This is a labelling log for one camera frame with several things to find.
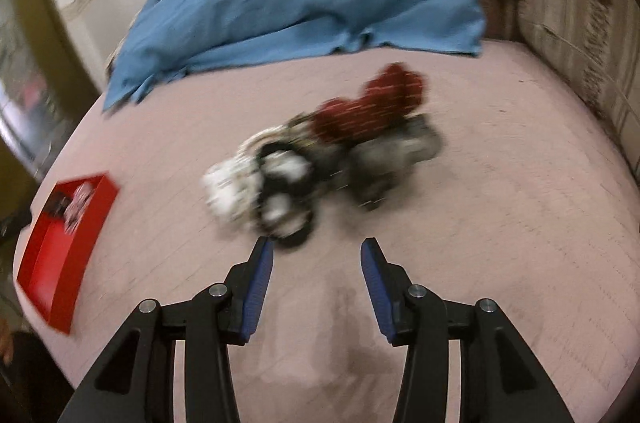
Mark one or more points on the stained glass wooden door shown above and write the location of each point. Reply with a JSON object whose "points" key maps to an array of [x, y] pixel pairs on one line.
{"points": [[45, 92]]}

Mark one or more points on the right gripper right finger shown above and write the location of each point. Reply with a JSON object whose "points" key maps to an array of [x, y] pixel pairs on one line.
{"points": [[501, 378]]}

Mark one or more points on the red white checkered scrunchie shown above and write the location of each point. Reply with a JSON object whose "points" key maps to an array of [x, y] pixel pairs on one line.
{"points": [[77, 207]]}

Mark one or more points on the white patterned scrunchie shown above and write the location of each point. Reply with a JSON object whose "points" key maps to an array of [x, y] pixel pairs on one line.
{"points": [[232, 186]]}

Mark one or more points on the striped floral pillow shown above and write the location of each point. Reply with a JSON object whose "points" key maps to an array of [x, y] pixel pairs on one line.
{"points": [[594, 46]]}

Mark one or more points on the grey satin scrunchie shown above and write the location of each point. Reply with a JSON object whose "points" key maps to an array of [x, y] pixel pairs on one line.
{"points": [[369, 170]]}

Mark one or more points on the pink quilted bed cover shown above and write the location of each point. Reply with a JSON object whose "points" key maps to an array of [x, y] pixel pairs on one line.
{"points": [[529, 203]]}

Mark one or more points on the red shallow tray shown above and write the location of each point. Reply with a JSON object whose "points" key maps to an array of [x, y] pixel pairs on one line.
{"points": [[54, 263]]}

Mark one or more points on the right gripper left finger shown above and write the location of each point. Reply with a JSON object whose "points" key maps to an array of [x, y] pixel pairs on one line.
{"points": [[133, 378]]}

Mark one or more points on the red dotted scrunchie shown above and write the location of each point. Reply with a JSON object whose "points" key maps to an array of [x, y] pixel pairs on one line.
{"points": [[385, 101]]}

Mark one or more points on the black claw hair clip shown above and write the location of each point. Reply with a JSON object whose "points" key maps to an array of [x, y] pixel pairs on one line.
{"points": [[57, 204]]}

